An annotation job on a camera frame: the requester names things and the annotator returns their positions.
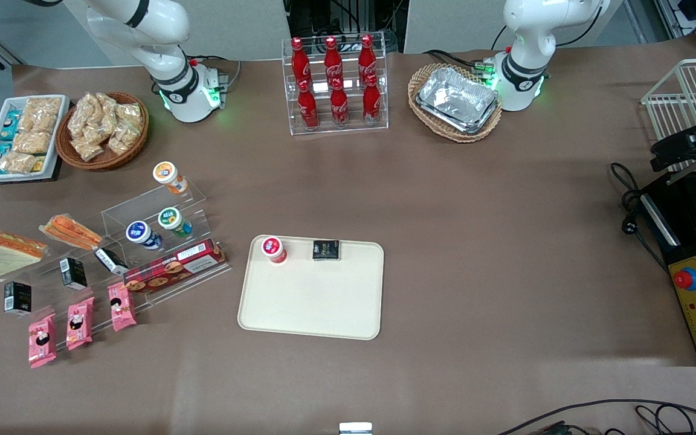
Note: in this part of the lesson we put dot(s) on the plastic-wrapped orange sandwich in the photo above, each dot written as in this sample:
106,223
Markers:
73,231

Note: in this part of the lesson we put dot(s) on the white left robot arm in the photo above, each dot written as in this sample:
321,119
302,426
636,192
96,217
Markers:
526,60

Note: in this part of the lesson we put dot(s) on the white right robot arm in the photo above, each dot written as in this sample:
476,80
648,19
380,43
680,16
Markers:
167,54

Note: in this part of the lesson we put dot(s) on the cream plastic tray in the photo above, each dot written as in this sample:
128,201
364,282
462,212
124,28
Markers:
312,296

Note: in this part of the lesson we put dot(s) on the aluminium foil tray stack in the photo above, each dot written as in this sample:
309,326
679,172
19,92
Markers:
457,96

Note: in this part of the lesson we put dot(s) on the large white bread sandwich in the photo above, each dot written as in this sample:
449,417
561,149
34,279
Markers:
6,257

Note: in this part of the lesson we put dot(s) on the black Face snack box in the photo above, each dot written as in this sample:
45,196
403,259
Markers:
325,250
110,261
73,272
17,298

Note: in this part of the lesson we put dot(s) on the red-cap gum bottle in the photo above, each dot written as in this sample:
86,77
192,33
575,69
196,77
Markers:
273,249

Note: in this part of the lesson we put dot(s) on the clear acrylic bottle rack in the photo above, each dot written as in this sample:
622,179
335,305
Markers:
290,130

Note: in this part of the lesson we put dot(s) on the red cola bottle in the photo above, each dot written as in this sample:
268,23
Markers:
366,57
331,59
339,107
307,109
371,103
299,60

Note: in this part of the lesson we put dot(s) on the light wicker basket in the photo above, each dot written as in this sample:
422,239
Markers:
457,136

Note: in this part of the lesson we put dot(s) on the green-cap gum bottle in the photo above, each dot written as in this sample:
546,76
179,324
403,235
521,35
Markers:
173,221

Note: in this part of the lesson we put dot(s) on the red tartan shortbread box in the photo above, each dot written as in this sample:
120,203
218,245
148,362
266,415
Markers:
173,267

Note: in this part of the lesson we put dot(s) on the orange-cap gum bottle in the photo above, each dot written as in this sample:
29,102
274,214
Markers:
168,175

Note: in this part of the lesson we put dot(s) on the blue-cap gum bottle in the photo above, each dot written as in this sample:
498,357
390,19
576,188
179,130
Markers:
141,234

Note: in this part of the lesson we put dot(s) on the clear acrylic tiered stand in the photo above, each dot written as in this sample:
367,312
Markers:
130,208

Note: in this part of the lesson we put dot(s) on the clear bag of fried snacks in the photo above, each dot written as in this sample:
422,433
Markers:
121,141
89,148
105,104
128,116
82,115

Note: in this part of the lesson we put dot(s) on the pink cartoon girl snack packet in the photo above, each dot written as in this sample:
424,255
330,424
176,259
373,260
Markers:
41,340
122,307
80,323

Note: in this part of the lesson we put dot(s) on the brown wicker basket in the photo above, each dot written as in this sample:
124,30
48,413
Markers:
100,163

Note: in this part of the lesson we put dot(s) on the yellow snack packet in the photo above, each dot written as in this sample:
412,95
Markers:
40,164

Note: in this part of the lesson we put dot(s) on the clear packet of brittle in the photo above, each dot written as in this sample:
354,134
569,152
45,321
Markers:
43,106
17,162
31,143
37,122

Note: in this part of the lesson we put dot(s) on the black appliance with yellow panel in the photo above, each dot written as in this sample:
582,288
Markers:
686,241

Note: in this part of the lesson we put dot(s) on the red emergency stop button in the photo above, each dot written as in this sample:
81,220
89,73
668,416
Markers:
686,278

